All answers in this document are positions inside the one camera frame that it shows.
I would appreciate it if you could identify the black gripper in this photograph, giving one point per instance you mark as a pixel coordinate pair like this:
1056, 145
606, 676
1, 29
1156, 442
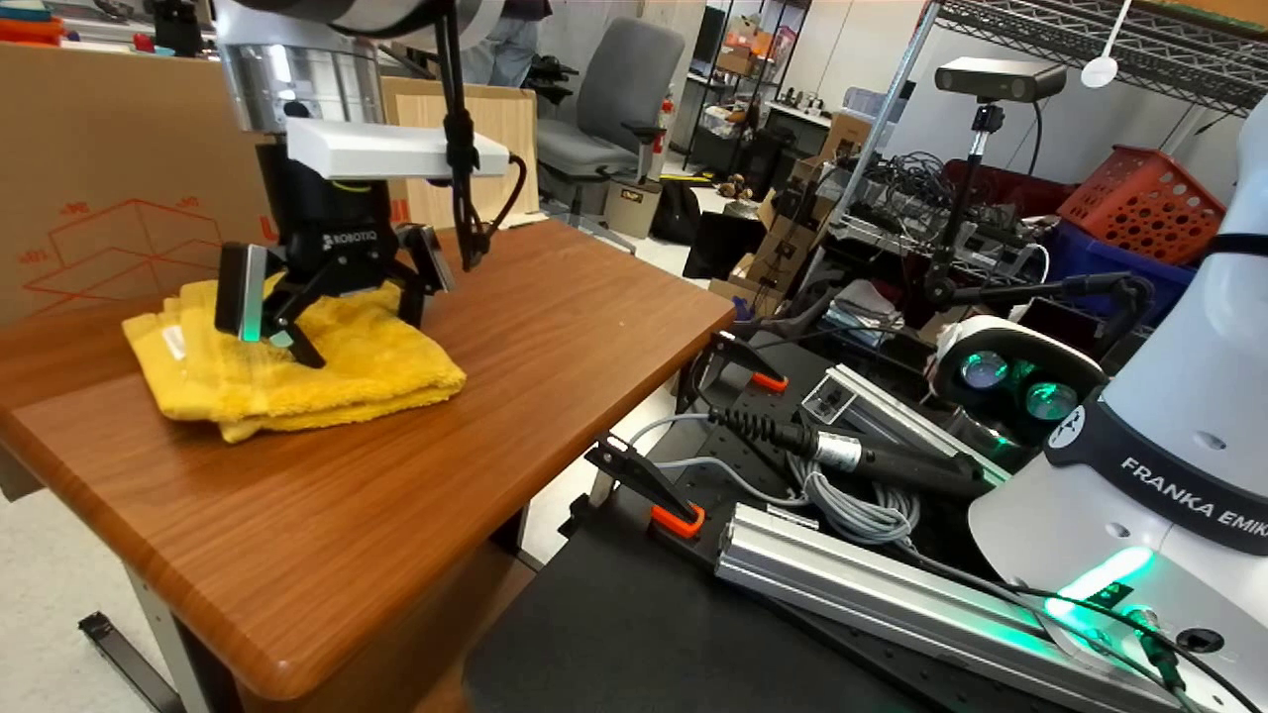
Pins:
322, 220

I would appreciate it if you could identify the yellow terry towel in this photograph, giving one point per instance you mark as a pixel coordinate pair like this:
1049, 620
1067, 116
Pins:
369, 371

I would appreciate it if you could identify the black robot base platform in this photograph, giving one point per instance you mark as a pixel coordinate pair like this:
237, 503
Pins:
619, 634

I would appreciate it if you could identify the light wooden panel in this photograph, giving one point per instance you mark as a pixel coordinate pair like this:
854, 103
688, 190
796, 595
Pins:
503, 120

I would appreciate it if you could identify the large brown cardboard box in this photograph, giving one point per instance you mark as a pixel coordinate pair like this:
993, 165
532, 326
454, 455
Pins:
120, 173

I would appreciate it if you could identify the grey office chair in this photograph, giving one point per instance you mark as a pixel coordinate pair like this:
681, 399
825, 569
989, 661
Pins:
619, 80

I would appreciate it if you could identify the grey metal table leg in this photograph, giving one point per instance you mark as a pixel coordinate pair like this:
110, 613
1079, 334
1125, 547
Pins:
165, 634

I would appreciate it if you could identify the short aluminium extrusion piece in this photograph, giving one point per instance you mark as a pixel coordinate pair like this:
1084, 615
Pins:
865, 403

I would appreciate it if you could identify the blue plastic bin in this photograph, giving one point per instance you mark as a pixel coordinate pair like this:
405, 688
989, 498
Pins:
1097, 259

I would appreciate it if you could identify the white round lamp head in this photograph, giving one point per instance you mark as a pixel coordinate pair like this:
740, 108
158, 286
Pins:
1101, 69

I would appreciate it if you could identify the red plastic basket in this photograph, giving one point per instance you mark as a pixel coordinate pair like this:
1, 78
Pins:
1142, 205

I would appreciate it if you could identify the long aluminium extrusion rail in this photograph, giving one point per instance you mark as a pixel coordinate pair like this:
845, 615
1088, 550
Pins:
857, 578

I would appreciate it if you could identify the black camera stand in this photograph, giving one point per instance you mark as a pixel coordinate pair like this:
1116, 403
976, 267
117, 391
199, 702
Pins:
976, 173

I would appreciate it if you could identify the stereo camera with green lenses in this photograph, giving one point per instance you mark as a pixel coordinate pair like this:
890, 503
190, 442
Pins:
1015, 371

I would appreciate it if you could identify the black camera on stand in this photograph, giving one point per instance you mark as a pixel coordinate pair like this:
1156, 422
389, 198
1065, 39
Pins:
999, 80

